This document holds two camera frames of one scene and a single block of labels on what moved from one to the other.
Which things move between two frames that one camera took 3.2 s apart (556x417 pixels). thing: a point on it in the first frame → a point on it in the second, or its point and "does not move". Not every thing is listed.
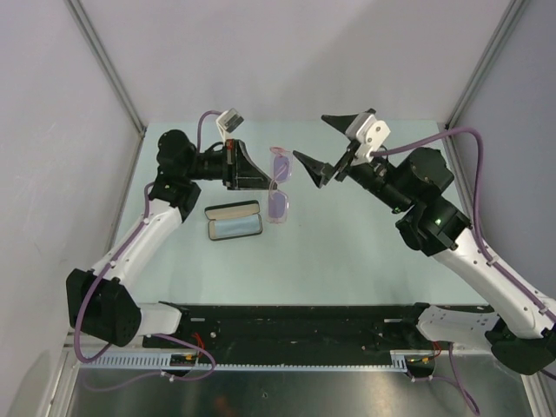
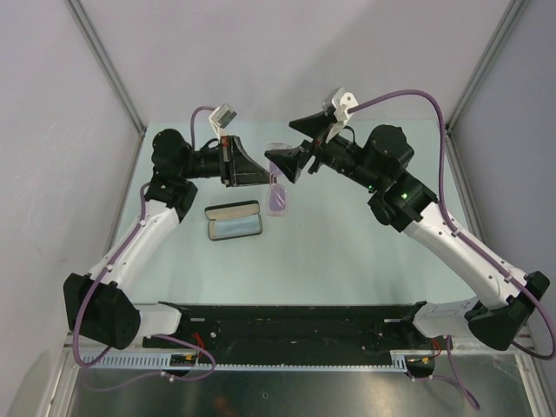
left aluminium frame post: [86, 26] does not move
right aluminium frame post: [514, 11] does not move
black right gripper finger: [343, 122] → [315, 125]
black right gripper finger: [318, 171] → [291, 161]
